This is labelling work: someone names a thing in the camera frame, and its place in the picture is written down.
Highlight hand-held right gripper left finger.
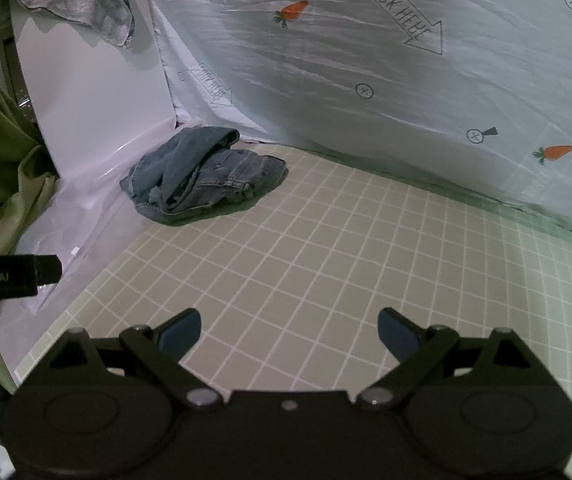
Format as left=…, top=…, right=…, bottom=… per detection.
left=43, top=308, right=223, bottom=412

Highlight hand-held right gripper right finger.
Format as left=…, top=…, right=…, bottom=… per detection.
left=355, top=307, right=543, bottom=412

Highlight blue denim jeans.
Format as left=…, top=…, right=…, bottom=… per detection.
left=119, top=126, right=288, bottom=226

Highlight white plastic sheet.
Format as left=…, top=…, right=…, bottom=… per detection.
left=0, top=122, right=181, bottom=376

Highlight white box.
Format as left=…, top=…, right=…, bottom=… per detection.
left=8, top=0, right=179, bottom=179

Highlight white carrot printed sheet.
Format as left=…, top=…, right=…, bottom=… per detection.
left=143, top=0, right=572, bottom=248

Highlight grey mottled cloth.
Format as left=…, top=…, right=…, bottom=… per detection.
left=0, top=0, right=136, bottom=50

